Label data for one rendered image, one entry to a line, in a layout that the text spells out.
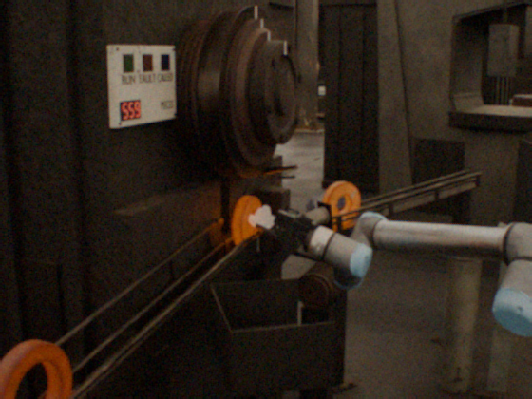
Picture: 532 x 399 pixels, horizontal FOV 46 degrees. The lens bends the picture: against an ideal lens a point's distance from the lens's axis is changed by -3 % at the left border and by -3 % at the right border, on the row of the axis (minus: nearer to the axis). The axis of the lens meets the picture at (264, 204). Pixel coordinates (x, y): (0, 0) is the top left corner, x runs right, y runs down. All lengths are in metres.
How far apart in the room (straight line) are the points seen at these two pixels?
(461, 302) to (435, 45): 2.34
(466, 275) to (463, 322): 0.18
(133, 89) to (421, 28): 3.13
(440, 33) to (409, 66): 0.30
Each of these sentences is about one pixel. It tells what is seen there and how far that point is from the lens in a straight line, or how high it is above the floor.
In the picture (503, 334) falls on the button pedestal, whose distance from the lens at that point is 2.47.
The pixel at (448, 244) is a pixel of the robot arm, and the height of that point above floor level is 0.74.
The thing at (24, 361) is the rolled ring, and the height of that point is 0.73.
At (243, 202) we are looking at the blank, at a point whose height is 0.80.
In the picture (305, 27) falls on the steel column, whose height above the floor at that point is 1.71.
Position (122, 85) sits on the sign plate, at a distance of 1.46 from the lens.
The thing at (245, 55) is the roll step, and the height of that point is 1.22.
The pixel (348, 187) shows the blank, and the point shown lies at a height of 0.76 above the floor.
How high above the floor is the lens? 1.21
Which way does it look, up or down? 13 degrees down
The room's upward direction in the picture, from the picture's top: straight up
